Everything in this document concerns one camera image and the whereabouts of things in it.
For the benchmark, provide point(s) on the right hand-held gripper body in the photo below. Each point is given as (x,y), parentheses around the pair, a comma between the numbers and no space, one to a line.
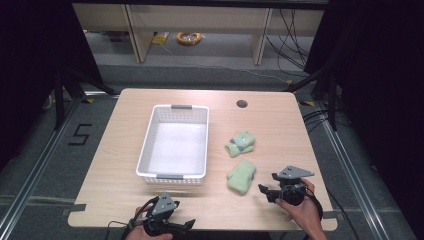
(293,172)

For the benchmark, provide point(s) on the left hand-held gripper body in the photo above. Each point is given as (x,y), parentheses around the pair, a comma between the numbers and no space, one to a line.
(163,205)

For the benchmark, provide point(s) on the green plush toy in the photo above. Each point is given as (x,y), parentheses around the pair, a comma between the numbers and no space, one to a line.
(240,143)

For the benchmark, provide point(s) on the white plastic basket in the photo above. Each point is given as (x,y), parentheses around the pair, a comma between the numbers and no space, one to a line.
(175,146)

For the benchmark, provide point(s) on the person's right hand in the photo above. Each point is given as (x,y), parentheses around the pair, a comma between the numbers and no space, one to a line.
(306,213)

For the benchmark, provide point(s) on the person's left hand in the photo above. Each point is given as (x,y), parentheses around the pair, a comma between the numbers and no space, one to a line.
(140,235)

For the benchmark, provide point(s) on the grey tape strip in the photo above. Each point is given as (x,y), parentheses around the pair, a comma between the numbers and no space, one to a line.
(329,215)
(75,208)

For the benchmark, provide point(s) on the yellow black tape piece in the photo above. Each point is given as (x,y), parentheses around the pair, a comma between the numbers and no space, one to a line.
(307,103)
(88,100)

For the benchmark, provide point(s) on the black metal stand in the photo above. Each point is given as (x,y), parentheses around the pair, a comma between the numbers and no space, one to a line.
(332,100)
(60,100)

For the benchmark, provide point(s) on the dark round table grommet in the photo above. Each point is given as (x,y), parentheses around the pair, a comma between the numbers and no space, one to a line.
(242,103)

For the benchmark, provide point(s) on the black tape floor mark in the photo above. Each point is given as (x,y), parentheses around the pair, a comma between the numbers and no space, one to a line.
(80,135)

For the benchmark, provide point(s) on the black curtain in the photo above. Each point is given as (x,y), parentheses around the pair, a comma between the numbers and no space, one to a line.
(383,83)
(33,66)

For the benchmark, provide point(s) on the yellow packet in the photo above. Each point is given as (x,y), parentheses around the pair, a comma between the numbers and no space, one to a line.
(160,38)

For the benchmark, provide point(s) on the beige wooden shelf unit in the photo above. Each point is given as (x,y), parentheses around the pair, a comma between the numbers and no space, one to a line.
(200,20)

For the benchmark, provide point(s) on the metal floor rail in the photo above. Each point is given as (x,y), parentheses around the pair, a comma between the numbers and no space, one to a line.
(36,166)
(353,173)

